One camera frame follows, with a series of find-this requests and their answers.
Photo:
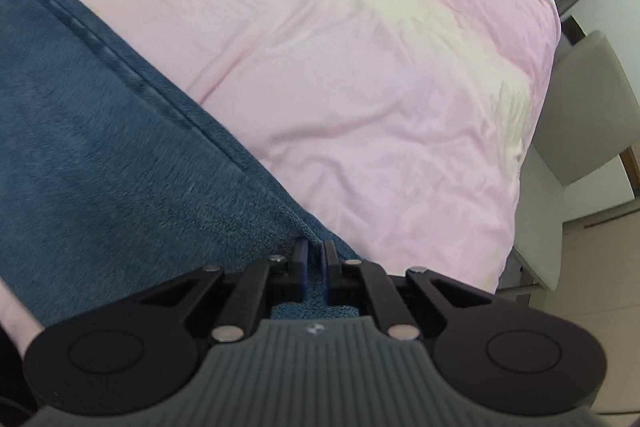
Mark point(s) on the black bracket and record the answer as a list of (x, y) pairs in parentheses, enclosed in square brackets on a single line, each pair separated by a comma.
[(574, 32)]

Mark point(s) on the pink blanket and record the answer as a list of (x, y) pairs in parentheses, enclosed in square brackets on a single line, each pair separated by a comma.
[(350, 82)]

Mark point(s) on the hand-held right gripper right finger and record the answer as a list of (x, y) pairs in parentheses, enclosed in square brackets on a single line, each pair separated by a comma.
[(328, 269)]

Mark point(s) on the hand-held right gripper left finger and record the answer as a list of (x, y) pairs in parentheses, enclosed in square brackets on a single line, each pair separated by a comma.
[(300, 269)]

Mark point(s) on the grey bed frame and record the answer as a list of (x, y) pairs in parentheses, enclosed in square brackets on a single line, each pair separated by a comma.
[(537, 217)]

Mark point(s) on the blue denim pants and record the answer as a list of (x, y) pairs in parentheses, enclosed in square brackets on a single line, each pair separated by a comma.
[(100, 157)]

